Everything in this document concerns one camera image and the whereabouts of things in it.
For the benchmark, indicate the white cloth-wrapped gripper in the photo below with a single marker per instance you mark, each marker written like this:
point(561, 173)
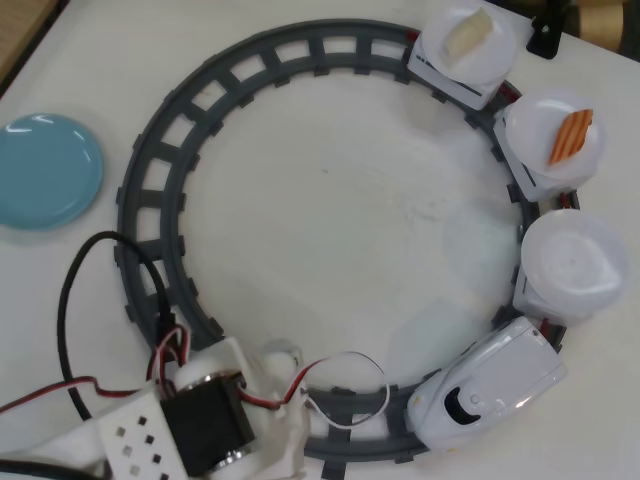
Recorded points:
point(291, 427)

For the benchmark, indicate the orange striped salmon sushi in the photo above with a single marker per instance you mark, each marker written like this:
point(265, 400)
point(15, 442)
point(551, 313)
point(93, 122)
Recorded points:
point(570, 137)

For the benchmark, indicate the white Shinkansen toy locomotive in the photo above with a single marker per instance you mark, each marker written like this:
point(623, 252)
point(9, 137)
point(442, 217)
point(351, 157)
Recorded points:
point(500, 360)

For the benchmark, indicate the blue round dish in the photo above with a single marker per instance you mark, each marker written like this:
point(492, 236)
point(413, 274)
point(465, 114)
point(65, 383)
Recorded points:
point(45, 170)

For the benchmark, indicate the pale white squid sushi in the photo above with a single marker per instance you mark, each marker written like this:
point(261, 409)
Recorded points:
point(467, 35)

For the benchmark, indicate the grey circular toy train track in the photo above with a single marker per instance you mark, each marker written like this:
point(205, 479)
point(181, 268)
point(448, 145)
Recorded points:
point(126, 225)

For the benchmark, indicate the white round plastic plate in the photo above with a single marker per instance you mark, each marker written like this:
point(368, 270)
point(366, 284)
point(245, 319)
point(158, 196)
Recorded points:
point(535, 130)
point(570, 260)
point(480, 67)

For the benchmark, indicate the brown cardboard box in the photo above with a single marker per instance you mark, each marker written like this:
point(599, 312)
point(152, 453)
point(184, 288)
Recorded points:
point(605, 20)

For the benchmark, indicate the black clamp bracket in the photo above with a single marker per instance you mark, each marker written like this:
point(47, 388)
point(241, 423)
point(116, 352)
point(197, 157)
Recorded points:
point(545, 42)

